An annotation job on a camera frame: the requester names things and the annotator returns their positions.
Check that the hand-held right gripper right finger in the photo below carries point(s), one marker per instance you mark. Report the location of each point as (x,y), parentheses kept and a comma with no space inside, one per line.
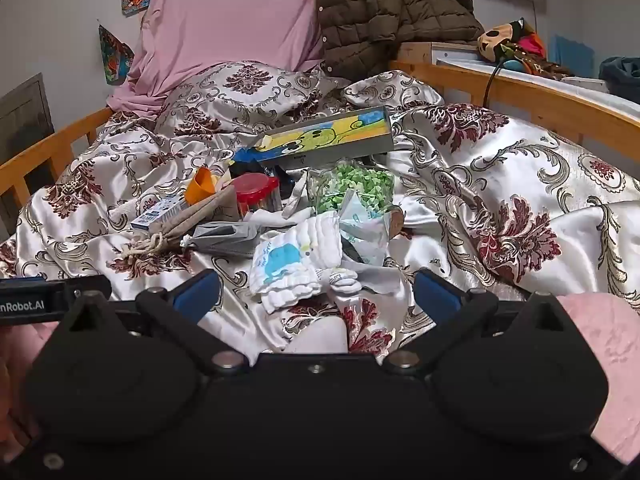
(436,292)

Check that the grey wooden panel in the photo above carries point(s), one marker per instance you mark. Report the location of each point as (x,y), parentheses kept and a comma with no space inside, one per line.
(25,130)

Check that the grey tray with drawing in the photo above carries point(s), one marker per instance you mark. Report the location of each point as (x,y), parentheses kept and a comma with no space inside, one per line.
(325,135)

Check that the small white sock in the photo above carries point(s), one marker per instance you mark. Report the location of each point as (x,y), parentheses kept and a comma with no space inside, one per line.
(342,280)

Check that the dark teal bag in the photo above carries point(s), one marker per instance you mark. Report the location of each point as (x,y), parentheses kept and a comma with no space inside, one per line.
(620,75)

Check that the colourful wall pennant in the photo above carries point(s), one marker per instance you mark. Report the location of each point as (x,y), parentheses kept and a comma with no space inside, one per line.
(114,55)

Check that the wooden bed frame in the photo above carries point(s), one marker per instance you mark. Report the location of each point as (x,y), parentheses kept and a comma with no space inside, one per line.
(550,91)

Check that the white elephant print towel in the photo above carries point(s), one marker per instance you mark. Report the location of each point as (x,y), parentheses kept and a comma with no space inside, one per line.
(290,265)

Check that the mouse plush toy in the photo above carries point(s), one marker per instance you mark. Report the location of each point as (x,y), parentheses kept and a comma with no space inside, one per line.
(510,45)

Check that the floral satin blanket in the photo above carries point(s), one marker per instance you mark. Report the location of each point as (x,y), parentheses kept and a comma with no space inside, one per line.
(500,185)

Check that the brown puffer jacket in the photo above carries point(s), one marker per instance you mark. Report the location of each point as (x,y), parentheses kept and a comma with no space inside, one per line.
(390,10)

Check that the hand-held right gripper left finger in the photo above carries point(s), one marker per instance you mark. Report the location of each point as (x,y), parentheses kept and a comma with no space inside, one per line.
(197,290)

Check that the pink hanging cloth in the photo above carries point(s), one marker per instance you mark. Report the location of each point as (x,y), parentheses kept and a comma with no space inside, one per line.
(225,15)

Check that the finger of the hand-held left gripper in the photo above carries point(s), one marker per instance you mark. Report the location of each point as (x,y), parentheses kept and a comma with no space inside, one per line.
(87,290)

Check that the white mattress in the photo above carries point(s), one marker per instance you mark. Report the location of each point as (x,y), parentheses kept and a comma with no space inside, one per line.
(620,105)

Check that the white blue plastic packet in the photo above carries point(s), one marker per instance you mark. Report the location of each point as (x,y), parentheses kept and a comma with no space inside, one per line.
(365,230)

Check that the plain white cloth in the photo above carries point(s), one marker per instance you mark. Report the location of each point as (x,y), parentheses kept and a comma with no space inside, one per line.
(275,219)

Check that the pink fleece clothing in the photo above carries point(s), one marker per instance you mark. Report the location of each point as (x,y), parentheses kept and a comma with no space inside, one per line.
(605,360)

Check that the floral satin pillow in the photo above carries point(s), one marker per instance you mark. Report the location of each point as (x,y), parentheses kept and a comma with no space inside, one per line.
(240,85)

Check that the blue white small box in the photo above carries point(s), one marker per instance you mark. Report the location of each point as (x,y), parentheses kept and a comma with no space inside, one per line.
(160,214)

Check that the bag of green paper stars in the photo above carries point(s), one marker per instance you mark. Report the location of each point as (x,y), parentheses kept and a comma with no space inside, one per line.
(350,185)

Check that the blue yellow plush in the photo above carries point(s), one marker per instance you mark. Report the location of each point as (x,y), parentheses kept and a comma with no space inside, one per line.
(247,155)

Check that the orange soft cup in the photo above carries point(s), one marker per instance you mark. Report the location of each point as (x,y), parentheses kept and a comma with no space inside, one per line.
(200,187)

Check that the red lid plastic container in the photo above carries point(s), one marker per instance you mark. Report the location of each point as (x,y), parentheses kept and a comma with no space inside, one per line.
(257,192)

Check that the grey cloth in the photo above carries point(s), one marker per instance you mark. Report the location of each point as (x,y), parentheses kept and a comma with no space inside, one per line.
(210,215)
(220,240)

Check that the blue wall cloth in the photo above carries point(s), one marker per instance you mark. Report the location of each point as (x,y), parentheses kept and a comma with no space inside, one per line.
(572,57)

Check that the black cloth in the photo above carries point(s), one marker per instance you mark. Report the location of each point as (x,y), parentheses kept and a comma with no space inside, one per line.
(255,167)

